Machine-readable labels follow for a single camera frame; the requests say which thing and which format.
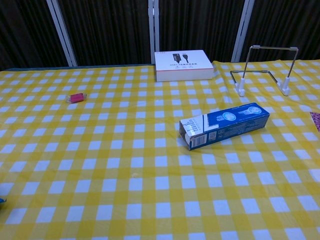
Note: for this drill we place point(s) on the small red spool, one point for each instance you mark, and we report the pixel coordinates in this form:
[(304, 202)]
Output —
[(76, 98)]

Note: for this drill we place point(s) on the white screen frame post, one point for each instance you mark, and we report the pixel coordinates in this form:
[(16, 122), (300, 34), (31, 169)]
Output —
[(61, 32), (242, 30), (153, 30)]

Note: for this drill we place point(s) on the purple patterned packet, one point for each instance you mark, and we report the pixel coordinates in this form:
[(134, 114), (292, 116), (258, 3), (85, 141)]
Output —
[(316, 121)]

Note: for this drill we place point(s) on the black pleated screen panel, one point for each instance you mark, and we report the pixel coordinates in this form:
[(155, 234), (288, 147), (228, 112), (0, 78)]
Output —
[(25, 32), (107, 30), (197, 25), (285, 22)]

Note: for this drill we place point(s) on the blue white toothpaste box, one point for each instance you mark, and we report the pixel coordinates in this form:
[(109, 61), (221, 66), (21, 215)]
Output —
[(225, 127)]

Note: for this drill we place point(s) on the yellow white checkered tablecloth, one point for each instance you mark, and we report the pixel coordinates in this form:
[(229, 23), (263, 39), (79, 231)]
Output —
[(105, 155)]

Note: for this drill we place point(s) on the blue snack packet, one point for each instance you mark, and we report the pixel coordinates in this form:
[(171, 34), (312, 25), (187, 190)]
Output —
[(2, 200)]

